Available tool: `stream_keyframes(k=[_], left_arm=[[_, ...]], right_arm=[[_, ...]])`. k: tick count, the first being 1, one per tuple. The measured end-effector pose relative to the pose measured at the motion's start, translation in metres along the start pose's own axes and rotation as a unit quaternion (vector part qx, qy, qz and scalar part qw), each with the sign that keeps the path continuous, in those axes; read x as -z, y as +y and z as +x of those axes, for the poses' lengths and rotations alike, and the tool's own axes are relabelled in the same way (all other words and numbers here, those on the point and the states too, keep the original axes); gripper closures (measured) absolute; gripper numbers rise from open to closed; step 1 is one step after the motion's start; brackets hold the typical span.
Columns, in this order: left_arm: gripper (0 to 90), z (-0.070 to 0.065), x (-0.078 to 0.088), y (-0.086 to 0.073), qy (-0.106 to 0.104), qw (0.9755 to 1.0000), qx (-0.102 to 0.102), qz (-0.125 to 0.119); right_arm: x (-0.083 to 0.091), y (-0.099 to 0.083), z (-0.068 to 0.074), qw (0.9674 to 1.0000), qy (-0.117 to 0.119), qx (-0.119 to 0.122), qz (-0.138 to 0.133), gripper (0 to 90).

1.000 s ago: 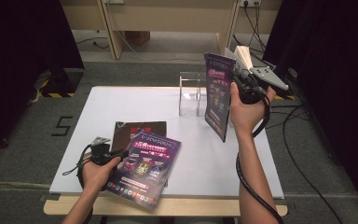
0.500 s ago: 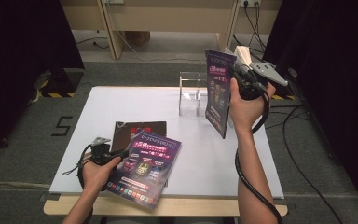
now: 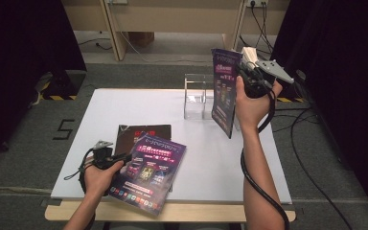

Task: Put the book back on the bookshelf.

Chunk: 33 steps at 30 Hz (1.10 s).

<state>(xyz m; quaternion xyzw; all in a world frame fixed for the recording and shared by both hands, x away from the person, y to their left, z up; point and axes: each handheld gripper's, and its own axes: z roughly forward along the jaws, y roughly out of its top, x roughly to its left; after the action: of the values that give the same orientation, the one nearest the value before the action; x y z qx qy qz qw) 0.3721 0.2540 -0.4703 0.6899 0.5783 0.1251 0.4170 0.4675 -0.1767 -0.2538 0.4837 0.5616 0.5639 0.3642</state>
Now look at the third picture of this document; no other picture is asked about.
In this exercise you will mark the black tape floor numeral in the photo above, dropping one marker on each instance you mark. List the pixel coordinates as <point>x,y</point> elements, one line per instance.
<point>64,129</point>

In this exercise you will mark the person's right hand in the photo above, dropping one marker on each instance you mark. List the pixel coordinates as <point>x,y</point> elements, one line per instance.
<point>250,110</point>

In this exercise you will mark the beige wooden desk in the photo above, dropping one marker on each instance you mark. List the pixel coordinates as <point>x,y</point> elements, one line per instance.
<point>172,16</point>

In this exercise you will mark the clear acrylic magazine rack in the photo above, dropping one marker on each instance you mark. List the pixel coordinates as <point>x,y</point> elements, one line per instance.
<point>198,96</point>

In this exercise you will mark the black curtain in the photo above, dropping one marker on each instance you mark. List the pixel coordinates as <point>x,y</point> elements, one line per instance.
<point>338,80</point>
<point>19,64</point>

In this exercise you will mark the white wall socket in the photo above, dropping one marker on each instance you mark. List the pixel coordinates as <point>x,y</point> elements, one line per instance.
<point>257,2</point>

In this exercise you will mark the wooden table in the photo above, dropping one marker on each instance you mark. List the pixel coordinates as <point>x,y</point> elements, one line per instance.
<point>204,212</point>

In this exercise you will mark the dark brown magazine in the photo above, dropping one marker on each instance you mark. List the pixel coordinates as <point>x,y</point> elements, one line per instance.
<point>127,137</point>

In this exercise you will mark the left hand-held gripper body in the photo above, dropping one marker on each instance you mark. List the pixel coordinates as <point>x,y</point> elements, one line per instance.
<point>103,158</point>

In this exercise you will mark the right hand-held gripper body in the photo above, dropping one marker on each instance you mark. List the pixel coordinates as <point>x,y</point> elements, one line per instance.
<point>257,84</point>

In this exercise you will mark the brown cardboard box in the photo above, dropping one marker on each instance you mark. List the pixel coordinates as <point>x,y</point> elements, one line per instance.
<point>142,38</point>

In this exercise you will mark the purple magazine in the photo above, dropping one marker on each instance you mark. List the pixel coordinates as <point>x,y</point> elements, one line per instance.
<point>223,89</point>
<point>153,166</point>

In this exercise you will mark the person's left hand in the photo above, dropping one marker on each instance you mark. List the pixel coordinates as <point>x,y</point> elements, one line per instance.
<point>97,180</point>

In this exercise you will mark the black stand base striped tape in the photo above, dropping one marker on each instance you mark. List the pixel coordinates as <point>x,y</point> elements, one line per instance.
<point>292,94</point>
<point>65,84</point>

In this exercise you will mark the gray tape piece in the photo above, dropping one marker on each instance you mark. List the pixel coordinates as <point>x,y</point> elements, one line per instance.
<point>292,208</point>
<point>49,202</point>

